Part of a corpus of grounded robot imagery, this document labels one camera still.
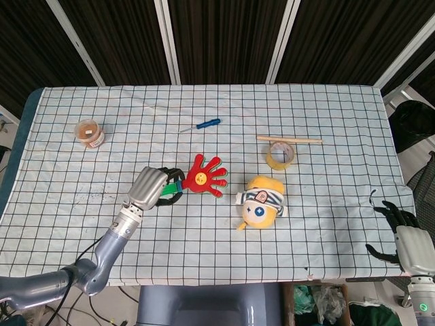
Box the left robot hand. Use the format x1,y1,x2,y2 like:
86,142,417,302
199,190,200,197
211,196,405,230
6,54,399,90
122,166,186,211

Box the red hand-shaped clapper toy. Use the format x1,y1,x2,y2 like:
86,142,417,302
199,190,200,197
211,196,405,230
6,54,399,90
159,153,229,198

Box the checkered tablecloth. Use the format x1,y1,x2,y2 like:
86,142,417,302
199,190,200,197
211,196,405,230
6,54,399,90
0,84,421,287

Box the mesh office chair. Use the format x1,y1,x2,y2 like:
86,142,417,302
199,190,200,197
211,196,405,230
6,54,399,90
406,151,435,235

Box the blue-handled screwdriver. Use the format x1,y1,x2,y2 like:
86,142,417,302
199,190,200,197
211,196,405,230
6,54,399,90
179,118,221,134

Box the black trash bag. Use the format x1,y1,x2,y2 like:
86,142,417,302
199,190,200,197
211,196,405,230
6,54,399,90
389,100,435,153

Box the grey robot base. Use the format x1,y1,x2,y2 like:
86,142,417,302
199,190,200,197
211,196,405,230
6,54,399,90
137,283,283,326

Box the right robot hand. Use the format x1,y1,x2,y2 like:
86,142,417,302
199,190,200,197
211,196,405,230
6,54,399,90
366,200,435,276

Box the wooden stick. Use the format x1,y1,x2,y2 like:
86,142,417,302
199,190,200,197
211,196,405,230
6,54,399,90
256,135,324,145

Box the yellow plush toy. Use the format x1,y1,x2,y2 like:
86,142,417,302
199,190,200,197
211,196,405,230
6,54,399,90
236,175,289,232

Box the black cable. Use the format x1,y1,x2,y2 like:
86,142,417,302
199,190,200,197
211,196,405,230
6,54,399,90
43,237,130,326

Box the cardboard box with bags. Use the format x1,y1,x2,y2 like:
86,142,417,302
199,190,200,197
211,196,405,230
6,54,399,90
283,280,352,326

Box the green cloth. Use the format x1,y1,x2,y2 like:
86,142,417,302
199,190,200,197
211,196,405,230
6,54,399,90
349,302,404,326

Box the round jar with brown contents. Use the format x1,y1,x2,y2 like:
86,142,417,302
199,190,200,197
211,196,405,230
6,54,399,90
74,119,105,149

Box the yellow tape roll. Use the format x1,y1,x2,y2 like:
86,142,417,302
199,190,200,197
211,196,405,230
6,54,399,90
265,141,297,171

